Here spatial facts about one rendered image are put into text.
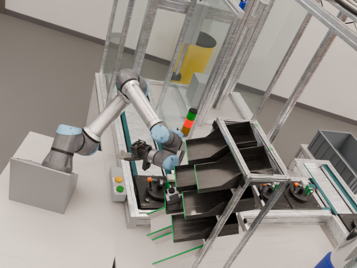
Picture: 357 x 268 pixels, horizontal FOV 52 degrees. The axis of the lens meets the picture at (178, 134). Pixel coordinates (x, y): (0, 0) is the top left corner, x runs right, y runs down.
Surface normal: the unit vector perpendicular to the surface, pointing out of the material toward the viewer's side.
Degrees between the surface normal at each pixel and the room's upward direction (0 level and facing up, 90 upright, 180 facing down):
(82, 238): 0
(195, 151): 25
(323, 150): 90
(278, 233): 0
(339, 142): 90
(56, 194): 90
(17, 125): 0
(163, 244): 45
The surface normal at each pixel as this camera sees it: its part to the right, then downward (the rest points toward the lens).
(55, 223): 0.29, -0.76
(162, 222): -0.46, -0.67
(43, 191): -0.09, 0.59
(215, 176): -0.13, -0.76
